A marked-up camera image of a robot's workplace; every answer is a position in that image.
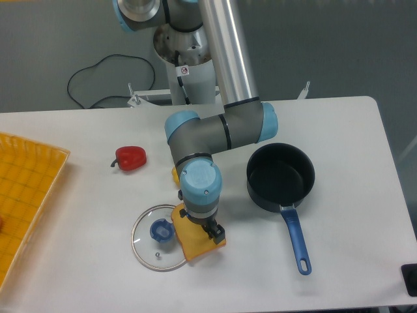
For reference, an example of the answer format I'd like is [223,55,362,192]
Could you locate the red toy bell pepper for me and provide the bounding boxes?
[110,146,147,171]

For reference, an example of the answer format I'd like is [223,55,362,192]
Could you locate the black cable on floor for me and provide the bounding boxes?
[66,53,156,110]

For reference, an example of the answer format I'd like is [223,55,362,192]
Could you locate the dark pot blue handle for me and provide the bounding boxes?
[246,143,315,275]

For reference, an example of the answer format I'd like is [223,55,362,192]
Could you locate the black device at table edge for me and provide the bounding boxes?
[401,263,417,297]

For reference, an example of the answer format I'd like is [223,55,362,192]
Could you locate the glass lid blue knob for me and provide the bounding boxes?
[130,204,186,272]

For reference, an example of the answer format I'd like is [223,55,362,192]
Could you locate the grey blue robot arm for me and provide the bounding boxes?
[113,1,278,243]

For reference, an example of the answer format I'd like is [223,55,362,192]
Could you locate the yellow toy bell pepper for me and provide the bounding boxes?
[171,167,180,187]

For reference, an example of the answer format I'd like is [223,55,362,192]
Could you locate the yellow woven tray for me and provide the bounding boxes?
[1,132,70,286]

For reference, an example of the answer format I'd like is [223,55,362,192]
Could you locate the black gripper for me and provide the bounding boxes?
[178,190,225,245]

